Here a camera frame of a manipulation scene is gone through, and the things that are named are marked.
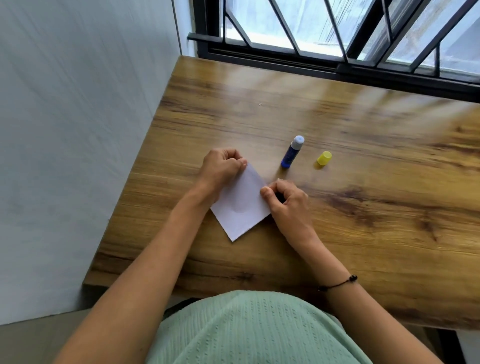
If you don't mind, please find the person's right hand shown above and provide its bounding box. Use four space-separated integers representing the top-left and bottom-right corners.
259 179 315 244

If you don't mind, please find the black window frame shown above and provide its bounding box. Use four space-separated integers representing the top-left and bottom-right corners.
187 0 480 103

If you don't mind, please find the blue glue stick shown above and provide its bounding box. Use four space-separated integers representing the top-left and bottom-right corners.
280 135 305 169

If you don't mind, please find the wooden table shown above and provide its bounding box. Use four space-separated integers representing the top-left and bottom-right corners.
82 55 480 331

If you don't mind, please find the black cord bracelet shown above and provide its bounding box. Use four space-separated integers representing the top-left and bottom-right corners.
317 275 358 293

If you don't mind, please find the person's left forearm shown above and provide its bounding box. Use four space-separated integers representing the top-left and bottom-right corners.
52 180 222 364

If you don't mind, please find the black window security grille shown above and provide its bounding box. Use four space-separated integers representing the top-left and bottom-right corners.
223 0 480 74

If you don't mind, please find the mint green knit top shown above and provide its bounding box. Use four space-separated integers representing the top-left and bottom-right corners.
145 290 375 364

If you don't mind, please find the person's left hand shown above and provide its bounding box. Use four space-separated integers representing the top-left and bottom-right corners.
197 148 248 193

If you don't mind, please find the white paper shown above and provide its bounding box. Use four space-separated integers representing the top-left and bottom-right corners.
210 163 272 242

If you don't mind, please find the person's right forearm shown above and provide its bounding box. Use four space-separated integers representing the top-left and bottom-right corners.
290 232 445 364

